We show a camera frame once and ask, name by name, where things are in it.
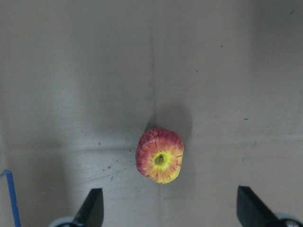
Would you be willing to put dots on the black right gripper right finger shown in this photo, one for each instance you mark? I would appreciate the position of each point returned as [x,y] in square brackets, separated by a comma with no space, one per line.
[252,211]

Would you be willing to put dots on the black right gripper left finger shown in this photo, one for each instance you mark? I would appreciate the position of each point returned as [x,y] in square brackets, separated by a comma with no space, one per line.
[91,213]

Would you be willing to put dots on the yellow-red apple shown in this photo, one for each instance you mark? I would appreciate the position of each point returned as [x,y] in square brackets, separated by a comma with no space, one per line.
[159,155]

